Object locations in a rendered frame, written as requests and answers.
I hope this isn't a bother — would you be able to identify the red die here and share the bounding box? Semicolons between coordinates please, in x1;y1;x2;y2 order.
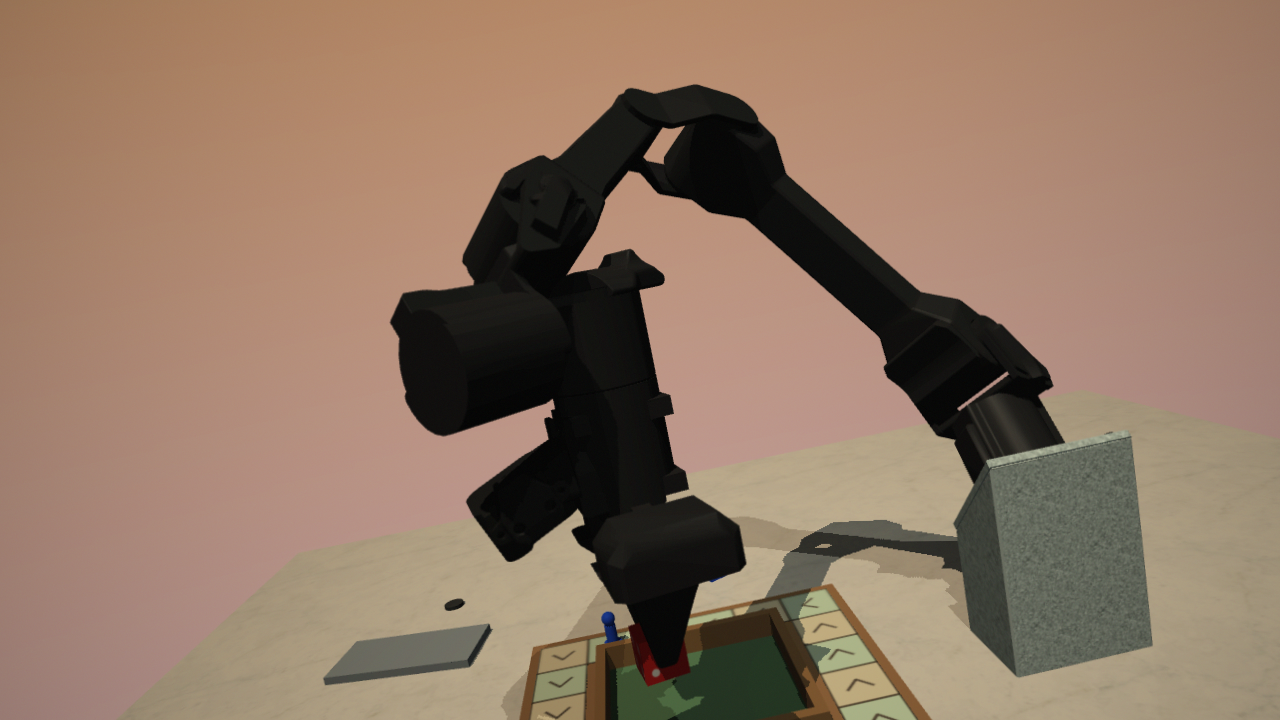
628;623;691;685

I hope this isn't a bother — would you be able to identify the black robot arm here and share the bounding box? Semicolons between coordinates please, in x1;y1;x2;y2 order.
390;85;1065;562

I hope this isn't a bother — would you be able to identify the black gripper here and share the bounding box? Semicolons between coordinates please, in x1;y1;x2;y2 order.
550;374;748;667

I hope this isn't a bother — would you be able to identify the dark blue pawn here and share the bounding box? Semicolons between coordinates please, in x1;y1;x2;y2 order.
602;612;622;644

